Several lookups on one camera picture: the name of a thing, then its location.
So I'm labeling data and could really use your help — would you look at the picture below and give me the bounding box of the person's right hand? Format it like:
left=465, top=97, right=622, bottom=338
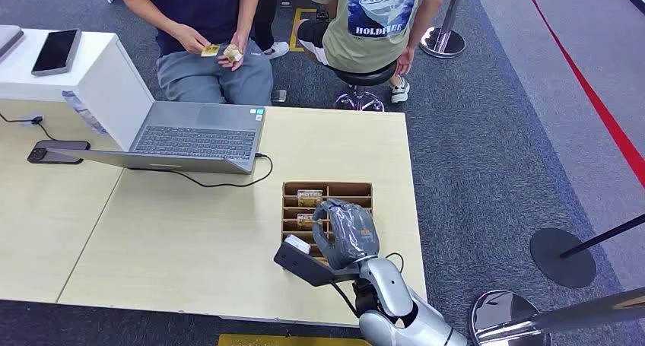
left=171, top=24, right=211, bottom=55

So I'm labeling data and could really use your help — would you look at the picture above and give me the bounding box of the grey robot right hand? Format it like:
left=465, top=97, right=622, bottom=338
left=312, top=198, right=380, bottom=270

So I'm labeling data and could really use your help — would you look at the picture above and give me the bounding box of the grey flat device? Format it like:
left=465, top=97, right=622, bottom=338
left=0, top=24, right=24, bottom=59

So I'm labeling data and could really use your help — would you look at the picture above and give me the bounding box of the chrome stanchion with large base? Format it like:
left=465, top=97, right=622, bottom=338
left=469, top=287, right=645, bottom=346

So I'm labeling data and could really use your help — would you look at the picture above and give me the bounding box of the dark phone with grey frame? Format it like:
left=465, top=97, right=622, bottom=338
left=30, top=28, right=83, bottom=77

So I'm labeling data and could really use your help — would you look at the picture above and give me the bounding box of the thin black cable with plug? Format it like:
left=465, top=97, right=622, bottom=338
left=0, top=112, right=59, bottom=142

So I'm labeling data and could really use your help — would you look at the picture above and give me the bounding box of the grey open laptop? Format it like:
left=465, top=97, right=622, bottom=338
left=47, top=100, right=266, bottom=176

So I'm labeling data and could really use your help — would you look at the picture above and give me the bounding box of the black laptop cable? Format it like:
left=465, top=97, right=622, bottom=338
left=128, top=153, right=274, bottom=189

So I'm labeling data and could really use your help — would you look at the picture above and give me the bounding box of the black phone with camera bump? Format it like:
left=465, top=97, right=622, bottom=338
left=27, top=140, right=91, bottom=165

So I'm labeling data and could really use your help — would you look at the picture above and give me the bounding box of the black stanchion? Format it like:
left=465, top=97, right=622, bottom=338
left=529, top=213, right=645, bottom=289

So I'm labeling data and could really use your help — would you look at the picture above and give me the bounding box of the brown cardboard card holder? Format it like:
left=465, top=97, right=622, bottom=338
left=281, top=181, right=374, bottom=267

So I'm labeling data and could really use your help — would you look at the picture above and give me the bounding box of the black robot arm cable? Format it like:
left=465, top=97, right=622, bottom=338
left=329, top=281, right=361, bottom=319

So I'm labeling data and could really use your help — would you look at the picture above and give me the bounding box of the white cabinet box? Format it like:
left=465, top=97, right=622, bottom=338
left=0, top=28, right=156, bottom=152

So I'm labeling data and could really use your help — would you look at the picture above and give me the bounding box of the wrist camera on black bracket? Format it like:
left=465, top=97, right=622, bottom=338
left=273, top=234, right=361, bottom=287

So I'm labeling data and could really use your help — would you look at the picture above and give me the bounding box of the chrome stanchion with small base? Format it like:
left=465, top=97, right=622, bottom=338
left=419, top=0, right=467, bottom=59

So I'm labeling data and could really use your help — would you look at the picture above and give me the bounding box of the person's left hand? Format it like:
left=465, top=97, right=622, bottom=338
left=218, top=31, right=249, bottom=73
left=395, top=46, right=416, bottom=77

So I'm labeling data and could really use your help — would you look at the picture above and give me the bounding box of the black round stool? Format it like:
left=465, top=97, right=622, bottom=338
left=332, top=59, right=399, bottom=113

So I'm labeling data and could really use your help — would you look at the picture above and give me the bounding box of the person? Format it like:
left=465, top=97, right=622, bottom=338
left=296, top=0, right=452, bottom=104
left=108, top=0, right=275, bottom=106
left=253, top=0, right=291, bottom=61

